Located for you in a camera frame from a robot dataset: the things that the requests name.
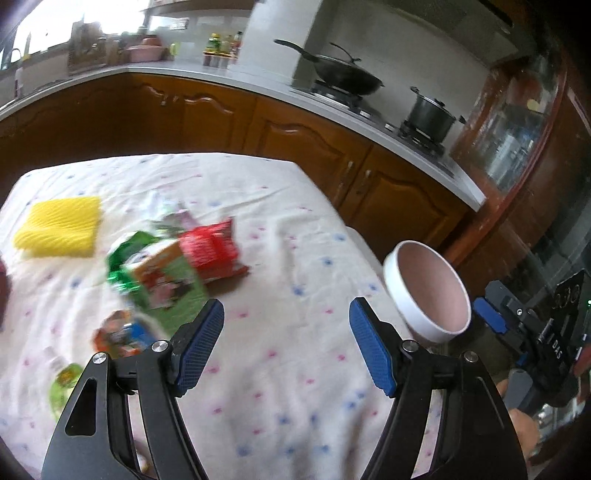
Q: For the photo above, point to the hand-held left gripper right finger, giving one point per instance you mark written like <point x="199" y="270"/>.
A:
<point x="369" y="344"/>

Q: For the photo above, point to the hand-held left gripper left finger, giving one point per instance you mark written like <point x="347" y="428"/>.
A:
<point x="201" y="344"/>

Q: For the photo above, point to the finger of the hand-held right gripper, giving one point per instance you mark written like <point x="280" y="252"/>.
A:
<point x="501" y="290"/>
<point x="489" y="316"/>

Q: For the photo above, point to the white rimmed pink bin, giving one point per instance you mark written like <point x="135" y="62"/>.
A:
<point x="429" y="290"/>

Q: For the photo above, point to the orange and green carton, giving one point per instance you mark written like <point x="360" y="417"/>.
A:
<point x="166" y="281"/>

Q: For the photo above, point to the colourful small snack wrapper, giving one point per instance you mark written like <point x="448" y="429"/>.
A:
<point x="120" y="332"/>

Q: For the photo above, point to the red snack packet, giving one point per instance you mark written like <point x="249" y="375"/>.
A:
<point x="210" y="249"/>

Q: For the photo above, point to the green foil snack packet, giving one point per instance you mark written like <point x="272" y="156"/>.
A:
<point x="122" y="258"/>

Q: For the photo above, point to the clear plastic wrapper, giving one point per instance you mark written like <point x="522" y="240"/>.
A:
<point x="168" y="210"/>

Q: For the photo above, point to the green label plastic bottle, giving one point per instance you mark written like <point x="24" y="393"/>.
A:
<point x="64" y="381"/>

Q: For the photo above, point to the person's right hand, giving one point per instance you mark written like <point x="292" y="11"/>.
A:
<point x="524" y="429"/>

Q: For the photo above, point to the floral white tablecloth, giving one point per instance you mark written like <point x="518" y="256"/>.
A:
<point x="286" y="258"/>

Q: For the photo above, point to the glass door wooden cabinet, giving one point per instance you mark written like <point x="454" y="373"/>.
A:
<point x="517" y="138"/>

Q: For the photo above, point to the yellow foam fruit net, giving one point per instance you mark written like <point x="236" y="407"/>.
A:
<point x="57" y="226"/>

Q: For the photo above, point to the black lidded cooking pot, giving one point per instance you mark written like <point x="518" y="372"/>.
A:
<point x="431" y="115"/>

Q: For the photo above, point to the crushed red drink can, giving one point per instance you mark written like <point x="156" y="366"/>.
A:
<point x="2" y="290"/>

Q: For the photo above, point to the gas stove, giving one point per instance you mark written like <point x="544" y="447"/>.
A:
<point x="369" y="108"/>

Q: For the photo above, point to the brown wooden lower cabinets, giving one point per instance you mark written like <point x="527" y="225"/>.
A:
<point x="286" y="134"/>

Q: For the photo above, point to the black wok with lid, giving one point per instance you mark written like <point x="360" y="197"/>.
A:
<point x="346" y="74"/>

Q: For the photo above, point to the grey kitchen counter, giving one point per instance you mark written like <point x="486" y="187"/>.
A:
<point x="258" y="83"/>

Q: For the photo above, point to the set of seasoning jars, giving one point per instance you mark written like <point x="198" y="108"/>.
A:
<point x="216" y="60"/>

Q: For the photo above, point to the pink plastic basin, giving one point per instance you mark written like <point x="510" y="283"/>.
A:
<point x="145" y="53"/>

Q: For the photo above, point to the yellow oil bottle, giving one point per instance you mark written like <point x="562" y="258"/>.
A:
<point x="226" y="45"/>

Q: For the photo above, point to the green label condiment bottle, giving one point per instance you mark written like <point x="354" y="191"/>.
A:
<point x="214" y="44"/>

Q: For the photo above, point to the wooden utensil rack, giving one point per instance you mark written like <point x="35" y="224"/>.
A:
<point x="92" y="50"/>

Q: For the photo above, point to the kitchen faucet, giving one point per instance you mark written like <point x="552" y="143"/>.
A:
<point x="18" y="78"/>

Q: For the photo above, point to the kitchen window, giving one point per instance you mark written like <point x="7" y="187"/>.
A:
<point x="69" y="23"/>

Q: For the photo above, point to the wall power outlet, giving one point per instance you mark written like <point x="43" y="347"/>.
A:
<point x="181" y="23"/>

